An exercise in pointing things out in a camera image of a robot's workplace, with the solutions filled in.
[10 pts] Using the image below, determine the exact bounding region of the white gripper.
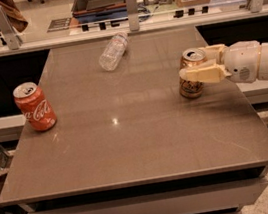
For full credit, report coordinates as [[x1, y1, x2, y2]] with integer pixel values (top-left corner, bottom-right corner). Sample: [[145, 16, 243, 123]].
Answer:
[[179, 40, 261, 83]]

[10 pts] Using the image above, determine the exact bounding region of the orange LaCroix can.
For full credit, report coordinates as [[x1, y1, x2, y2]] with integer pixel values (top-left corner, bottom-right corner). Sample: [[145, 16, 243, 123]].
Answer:
[[179, 48, 207, 99]]

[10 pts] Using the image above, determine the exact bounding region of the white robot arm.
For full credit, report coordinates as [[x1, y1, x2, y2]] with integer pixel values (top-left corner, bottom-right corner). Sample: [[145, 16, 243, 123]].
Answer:
[[179, 40, 268, 83]]

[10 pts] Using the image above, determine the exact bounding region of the red Coca-Cola can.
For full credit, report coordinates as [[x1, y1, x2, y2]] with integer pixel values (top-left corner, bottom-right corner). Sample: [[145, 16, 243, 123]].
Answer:
[[12, 82, 57, 132]]

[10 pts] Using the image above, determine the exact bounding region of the clear plastic water bottle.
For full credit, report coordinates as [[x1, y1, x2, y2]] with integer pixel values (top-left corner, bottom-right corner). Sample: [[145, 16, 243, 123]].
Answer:
[[98, 32, 129, 71]]

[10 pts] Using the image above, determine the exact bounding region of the grey table drawer unit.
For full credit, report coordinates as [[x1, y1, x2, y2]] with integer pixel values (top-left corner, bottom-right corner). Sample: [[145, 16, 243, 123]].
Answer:
[[29, 177, 268, 214]]

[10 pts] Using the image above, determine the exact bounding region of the middle metal railing post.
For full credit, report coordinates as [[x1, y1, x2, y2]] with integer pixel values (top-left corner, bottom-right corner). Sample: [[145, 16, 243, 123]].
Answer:
[[125, 0, 140, 31]]

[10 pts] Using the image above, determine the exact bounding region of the left metal railing post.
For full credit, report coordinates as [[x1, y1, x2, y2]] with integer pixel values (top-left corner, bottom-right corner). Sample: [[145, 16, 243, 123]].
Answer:
[[0, 6, 22, 50]]

